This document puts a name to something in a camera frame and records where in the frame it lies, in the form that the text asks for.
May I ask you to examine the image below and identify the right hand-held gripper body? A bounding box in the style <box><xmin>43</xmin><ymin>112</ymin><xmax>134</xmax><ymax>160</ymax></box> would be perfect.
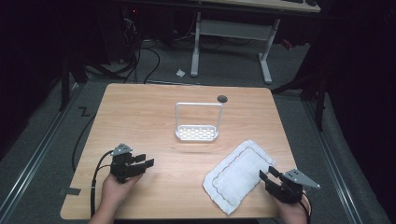
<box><xmin>264</xmin><ymin>168</ymin><xmax>321</xmax><ymax>205</ymax></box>

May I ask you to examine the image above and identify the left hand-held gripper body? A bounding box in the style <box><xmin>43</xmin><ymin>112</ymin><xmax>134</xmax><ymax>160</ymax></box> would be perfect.
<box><xmin>109</xmin><ymin>143</ymin><xmax>148</xmax><ymax>184</ymax></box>

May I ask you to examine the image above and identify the white towel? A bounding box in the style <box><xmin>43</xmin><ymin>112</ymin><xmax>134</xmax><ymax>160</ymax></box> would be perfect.
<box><xmin>202</xmin><ymin>139</ymin><xmax>276</xmax><ymax>216</ymax></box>

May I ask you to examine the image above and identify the person's right hand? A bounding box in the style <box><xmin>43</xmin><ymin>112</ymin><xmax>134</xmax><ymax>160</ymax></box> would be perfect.
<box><xmin>273</xmin><ymin>193</ymin><xmax>313</xmax><ymax>224</ymax></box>

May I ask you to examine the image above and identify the person's left hand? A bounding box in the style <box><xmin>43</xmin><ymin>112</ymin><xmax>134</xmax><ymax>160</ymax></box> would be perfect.
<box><xmin>100</xmin><ymin>173</ymin><xmax>145</xmax><ymax>210</ymax></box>

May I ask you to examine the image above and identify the grey tape strip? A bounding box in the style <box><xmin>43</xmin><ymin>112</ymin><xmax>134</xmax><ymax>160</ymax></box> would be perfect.
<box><xmin>59</xmin><ymin>187</ymin><xmax>82</xmax><ymax>197</ymax></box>

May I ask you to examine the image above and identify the black metal stand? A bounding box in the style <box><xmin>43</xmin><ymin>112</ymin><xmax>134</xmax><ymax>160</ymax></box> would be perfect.
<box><xmin>313</xmin><ymin>76</ymin><xmax>327</xmax><ymax>133</ymax></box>

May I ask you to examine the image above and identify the white-legged desk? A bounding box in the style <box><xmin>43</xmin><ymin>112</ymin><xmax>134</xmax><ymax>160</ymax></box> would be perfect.
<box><xmin>190</xmin><ymin>0</ymin><xmax>322</xmax><ymax>85</ymax></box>

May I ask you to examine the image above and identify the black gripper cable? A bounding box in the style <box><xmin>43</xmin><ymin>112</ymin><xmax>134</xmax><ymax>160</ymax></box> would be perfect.
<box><xmin>298</xmin><ymin>191</ymin><xmax>313</xmax><ymax>217</ymax></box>
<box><xmin>90</xmin><ymin>150</ymin><xmax>115</xmax><ymax>218</ymax></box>
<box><xmin>93</xmin><ymin>163</ymin><xmax>112</xmax><ymax>183</ymax></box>

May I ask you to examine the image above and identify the black floor cable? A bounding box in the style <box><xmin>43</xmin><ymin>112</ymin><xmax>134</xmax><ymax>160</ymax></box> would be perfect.
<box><xmin>71</xmin><ymin>113</ymin><xmax>98</xmax><ymax>173</ymax></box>

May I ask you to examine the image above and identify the aluminium floor rail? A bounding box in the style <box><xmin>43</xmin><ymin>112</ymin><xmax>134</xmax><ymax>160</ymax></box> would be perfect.
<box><xmin>0</xmin><ymin>83</ymin><xmax>82</xmax><ymax>218</ymax></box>
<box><xmin>302</xmin><ymin>98</ymin><xmax>364</xmax><ymax>224</ymax></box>

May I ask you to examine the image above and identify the white rack with handle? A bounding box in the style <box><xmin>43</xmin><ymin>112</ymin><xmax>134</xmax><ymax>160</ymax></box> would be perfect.
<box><xmin>174</xmin><ymin>102</ymin><xmax>224</xmax><ymax>143</ymax></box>

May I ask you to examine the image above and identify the bundle of black cables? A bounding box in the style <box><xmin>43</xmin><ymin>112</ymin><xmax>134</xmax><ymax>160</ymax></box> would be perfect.
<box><xmin>120</xmin><ymin>17</ymin><xmax>162</xmax><ymax>85</ymax></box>

